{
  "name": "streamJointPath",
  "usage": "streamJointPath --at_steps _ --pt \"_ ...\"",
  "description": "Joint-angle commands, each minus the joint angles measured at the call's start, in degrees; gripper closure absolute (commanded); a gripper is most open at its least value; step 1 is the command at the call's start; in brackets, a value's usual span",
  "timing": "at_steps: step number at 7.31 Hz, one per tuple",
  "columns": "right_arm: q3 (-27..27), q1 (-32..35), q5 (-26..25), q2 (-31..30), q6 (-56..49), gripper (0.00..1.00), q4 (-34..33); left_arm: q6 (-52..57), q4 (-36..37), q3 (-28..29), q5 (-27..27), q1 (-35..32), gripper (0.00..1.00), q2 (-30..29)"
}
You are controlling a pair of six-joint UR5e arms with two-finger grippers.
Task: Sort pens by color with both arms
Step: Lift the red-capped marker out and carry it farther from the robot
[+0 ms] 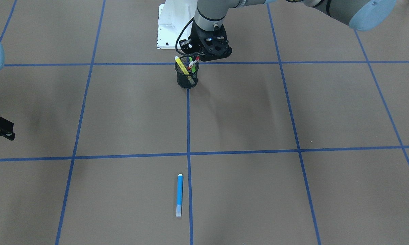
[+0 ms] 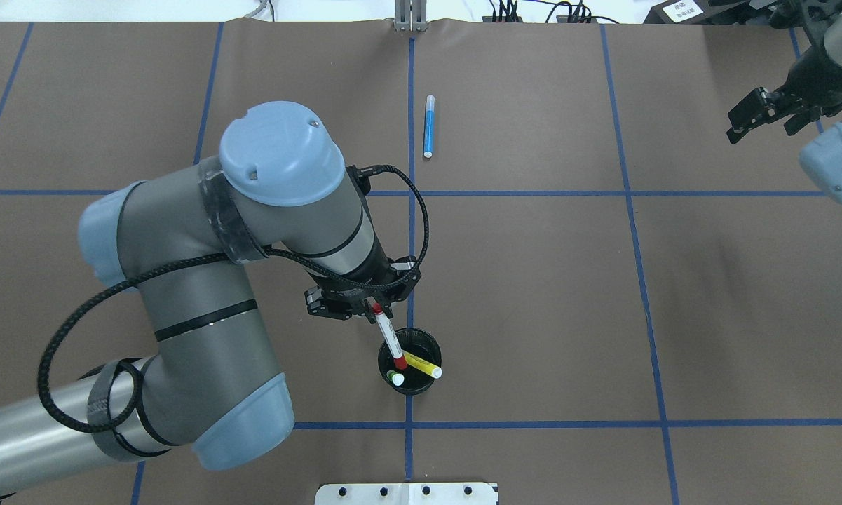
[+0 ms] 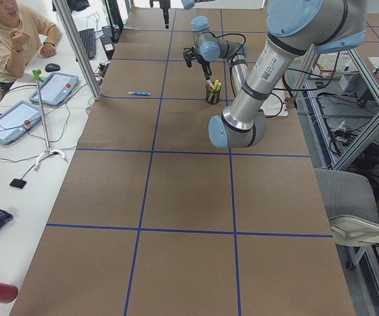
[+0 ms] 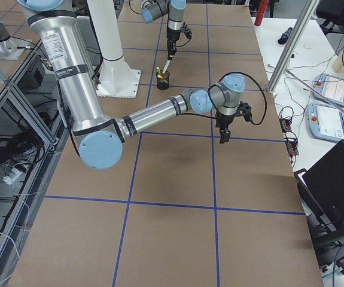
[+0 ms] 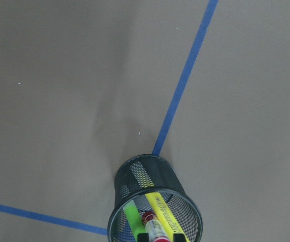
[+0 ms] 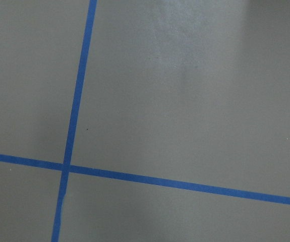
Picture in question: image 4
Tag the aluminium frame post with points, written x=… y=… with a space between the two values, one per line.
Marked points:
x=298 y=29

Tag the far blue teach pendant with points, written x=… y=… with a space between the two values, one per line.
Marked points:
x=332 y=87

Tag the blue teach pendant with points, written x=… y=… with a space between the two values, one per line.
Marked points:
x=332 y=87
x=325 y=122

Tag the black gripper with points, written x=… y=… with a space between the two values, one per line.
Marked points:
x=173 y=36
x=224 y=121

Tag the black cable bundle floor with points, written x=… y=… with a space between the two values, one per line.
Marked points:
x=20 y=155

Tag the folded dark blue umbrella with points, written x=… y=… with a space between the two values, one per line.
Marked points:
x=285 y=36

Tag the near blue teach pendant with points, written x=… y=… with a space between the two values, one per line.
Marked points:
x=325 y=122

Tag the black laptop computer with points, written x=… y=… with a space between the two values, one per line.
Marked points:
x=322 y=189

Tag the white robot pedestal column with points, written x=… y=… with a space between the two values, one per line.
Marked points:
x=116 y=78

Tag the red capped white marker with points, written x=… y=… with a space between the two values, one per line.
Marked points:
x=166 y=66

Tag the black mesh pen cup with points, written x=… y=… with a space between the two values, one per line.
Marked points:
x=163 y=84

